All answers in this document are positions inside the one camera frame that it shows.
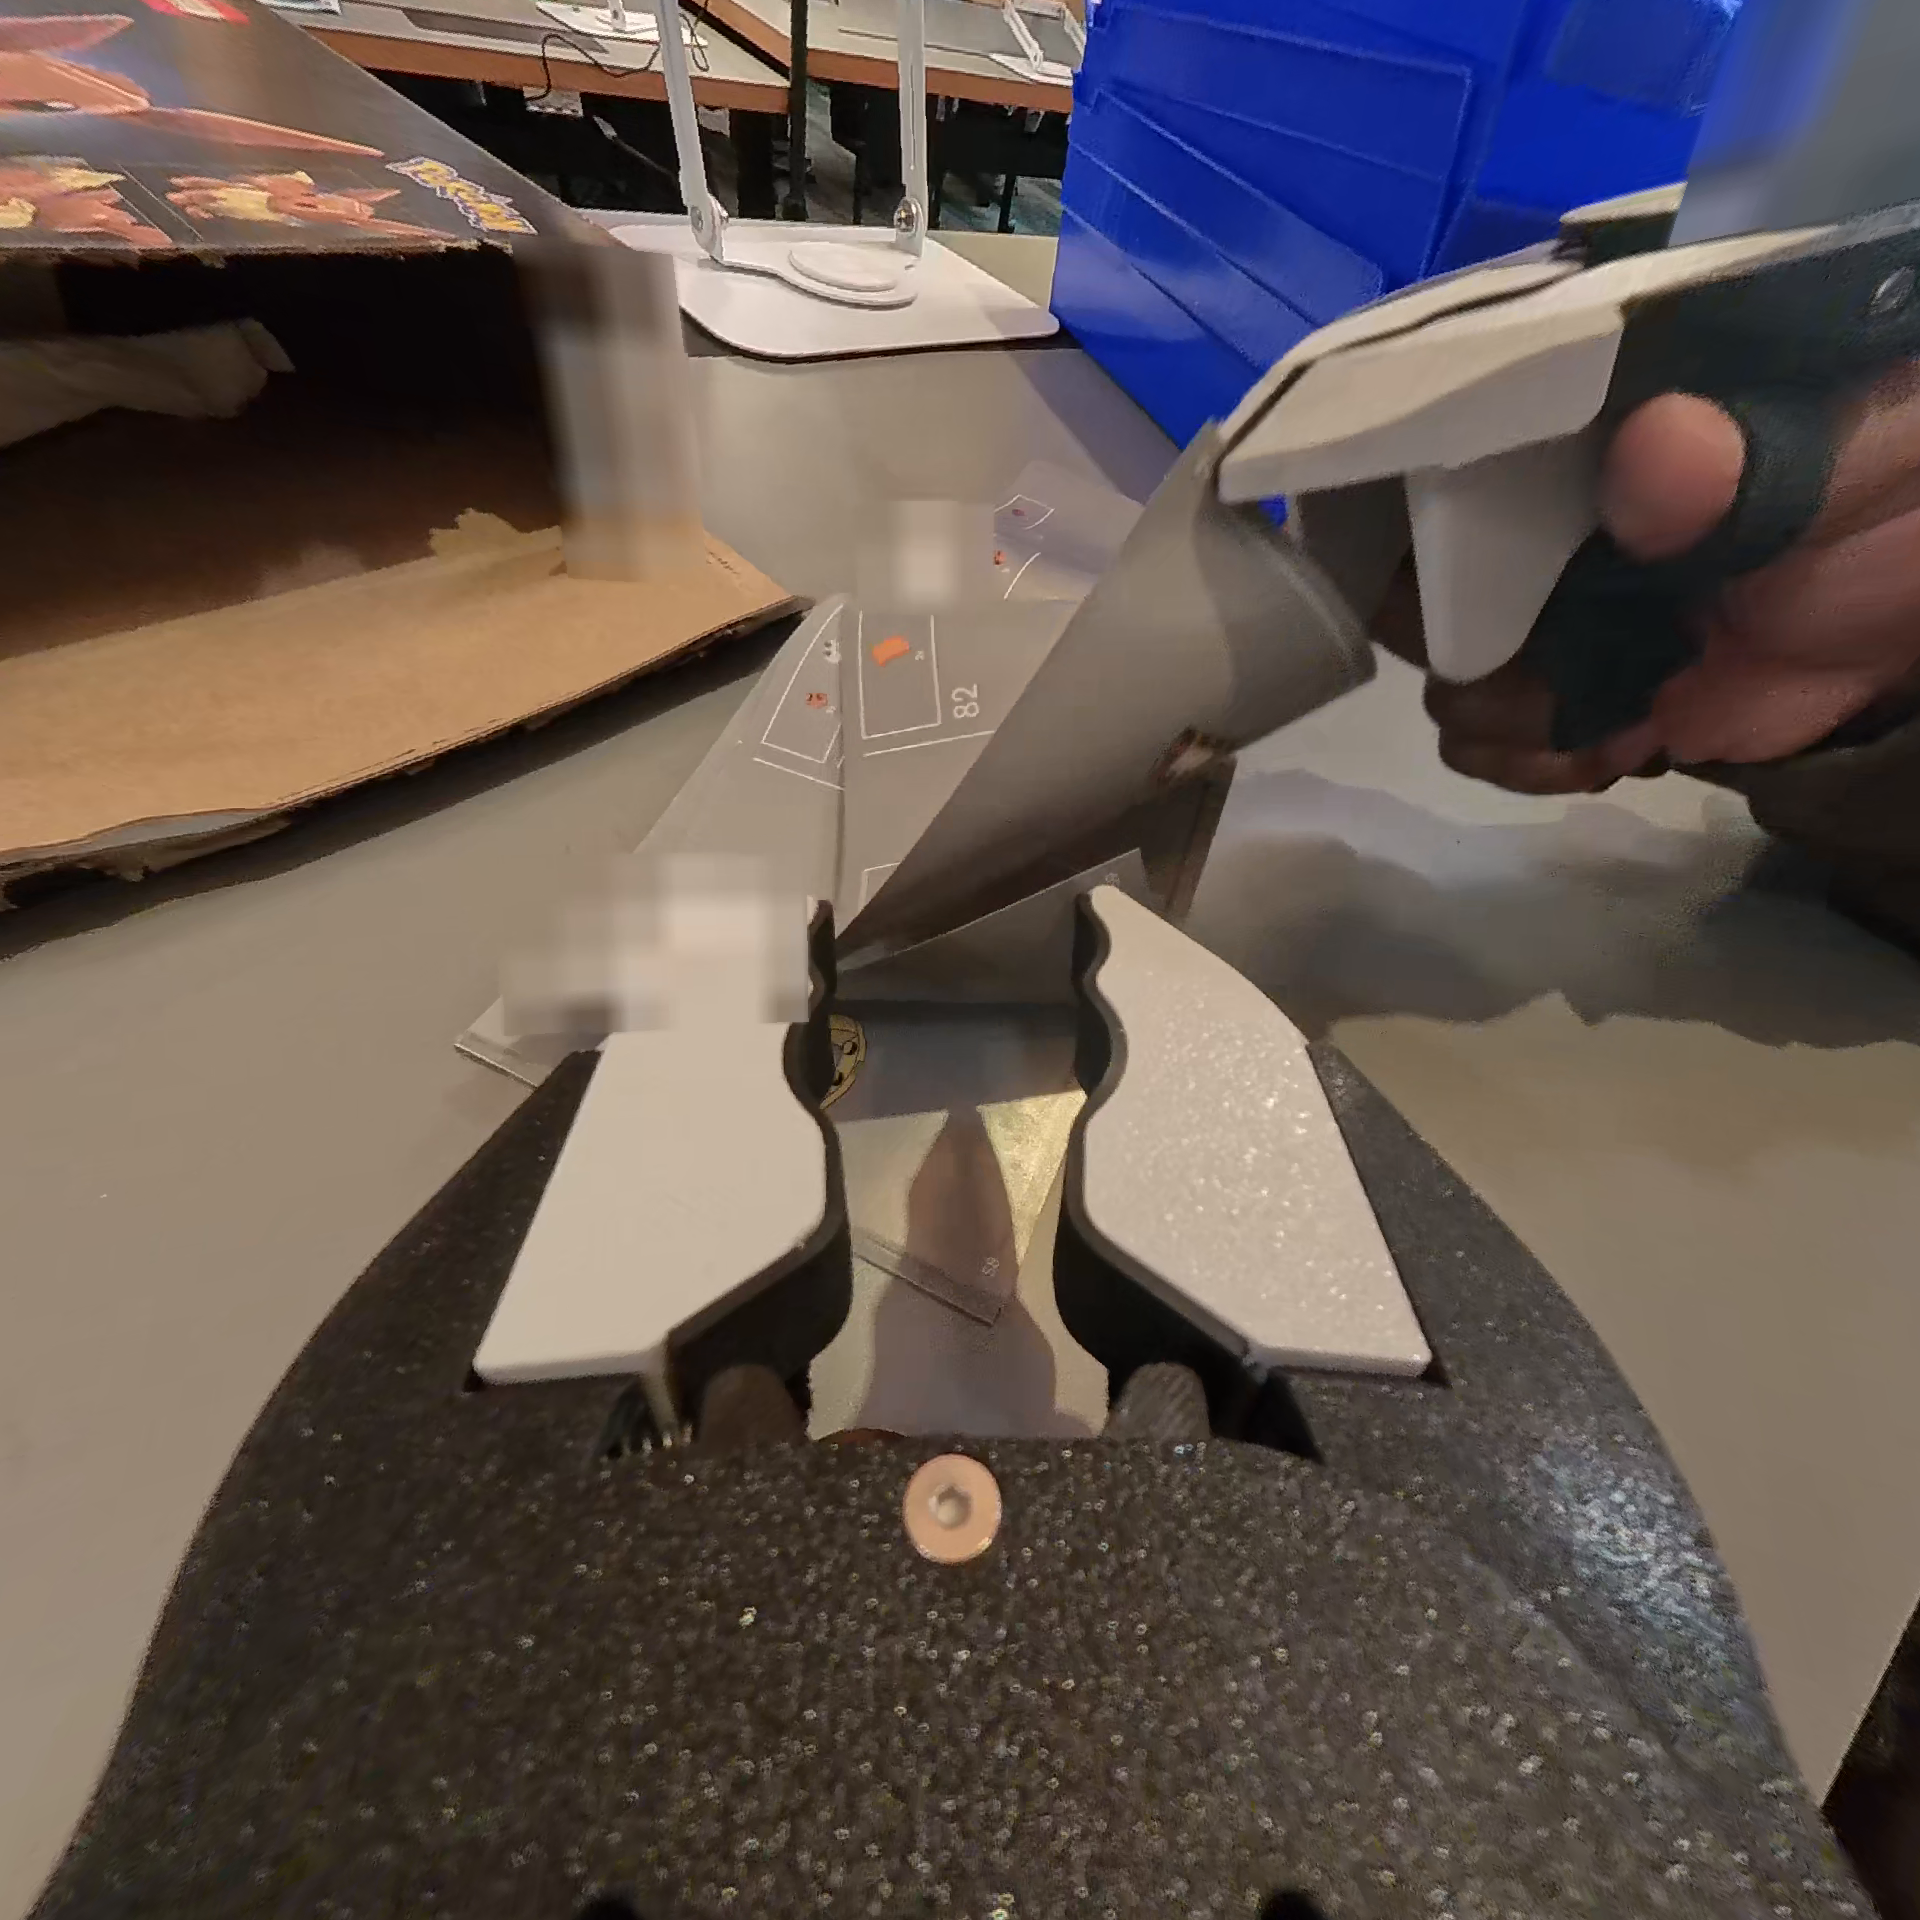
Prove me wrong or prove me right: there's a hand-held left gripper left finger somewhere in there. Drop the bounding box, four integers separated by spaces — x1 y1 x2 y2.
472 899 858 1387

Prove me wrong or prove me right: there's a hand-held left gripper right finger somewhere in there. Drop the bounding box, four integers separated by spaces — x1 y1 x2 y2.
1051 881 1434 1381

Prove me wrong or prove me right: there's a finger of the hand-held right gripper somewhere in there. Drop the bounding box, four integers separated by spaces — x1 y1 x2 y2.
1404 435 1609 685
1216 234 1639 512

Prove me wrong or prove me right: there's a grey instruction booklet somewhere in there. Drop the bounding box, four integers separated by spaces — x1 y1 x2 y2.
457 420 1382 1322

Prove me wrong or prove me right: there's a person's right forearm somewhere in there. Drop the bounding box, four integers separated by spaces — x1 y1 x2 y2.
1727 705 1920 961

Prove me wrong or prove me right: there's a grey desk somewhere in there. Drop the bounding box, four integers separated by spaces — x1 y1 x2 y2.
0 225 1920 1920

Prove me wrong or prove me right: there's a person's right hand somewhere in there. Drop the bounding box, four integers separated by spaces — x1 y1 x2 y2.
1426 375 1920 797

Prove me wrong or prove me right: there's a colourful printed toy box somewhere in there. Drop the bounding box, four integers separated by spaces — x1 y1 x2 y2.
0 0 807 901

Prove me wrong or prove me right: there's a white metal stand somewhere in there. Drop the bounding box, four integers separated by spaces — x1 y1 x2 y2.
647 0 939 301

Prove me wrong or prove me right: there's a wooden table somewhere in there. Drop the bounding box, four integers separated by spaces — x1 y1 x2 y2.
300 0 798 116

